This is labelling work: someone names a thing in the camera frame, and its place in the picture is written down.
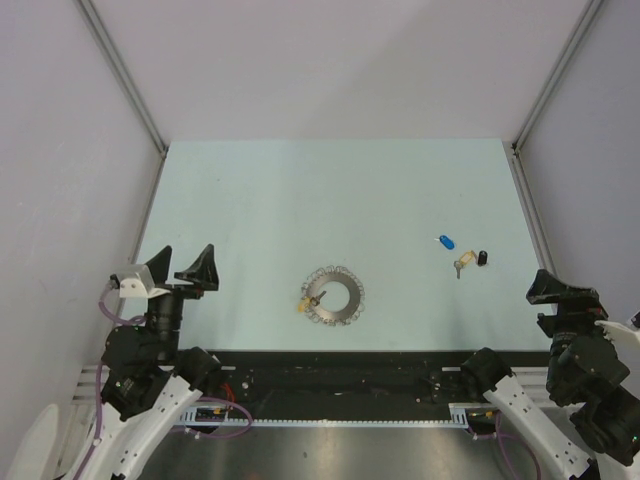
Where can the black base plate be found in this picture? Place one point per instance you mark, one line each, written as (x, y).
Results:
(341, 385)

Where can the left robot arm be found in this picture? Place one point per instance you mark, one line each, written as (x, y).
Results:
(144, 381)

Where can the yellow key tag key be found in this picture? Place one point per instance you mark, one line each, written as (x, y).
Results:
(308, 302)

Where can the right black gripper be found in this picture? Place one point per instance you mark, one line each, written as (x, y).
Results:
(575, 304)

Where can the right aluminium frame post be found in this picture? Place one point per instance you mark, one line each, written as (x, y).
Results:
(576, 38)

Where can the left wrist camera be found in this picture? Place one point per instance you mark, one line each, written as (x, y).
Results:
(136, 281)

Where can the aluminium frame post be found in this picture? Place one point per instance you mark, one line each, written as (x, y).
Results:
(576, 38)
(116, 63)

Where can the white slotted cable duct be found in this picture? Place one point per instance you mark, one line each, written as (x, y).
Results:
(216, 415)

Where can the metal disc with keyrings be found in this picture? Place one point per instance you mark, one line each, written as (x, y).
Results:
(344, 300)

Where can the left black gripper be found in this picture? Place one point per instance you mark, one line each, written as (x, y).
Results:
(202, 272)

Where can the left aluminium frame post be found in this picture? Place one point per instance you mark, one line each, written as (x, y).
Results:
(116, 63)

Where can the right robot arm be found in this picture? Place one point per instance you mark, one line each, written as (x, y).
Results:
(584, 370)

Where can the small black cylinder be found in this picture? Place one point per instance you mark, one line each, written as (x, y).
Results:
(482, 258)

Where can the aluminium front rail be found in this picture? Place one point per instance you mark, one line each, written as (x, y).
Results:
(532, 379)

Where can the blue key tag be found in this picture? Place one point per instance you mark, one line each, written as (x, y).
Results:
(446, 242)

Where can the cream key tag key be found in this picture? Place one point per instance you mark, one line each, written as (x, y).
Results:
(465, 259)

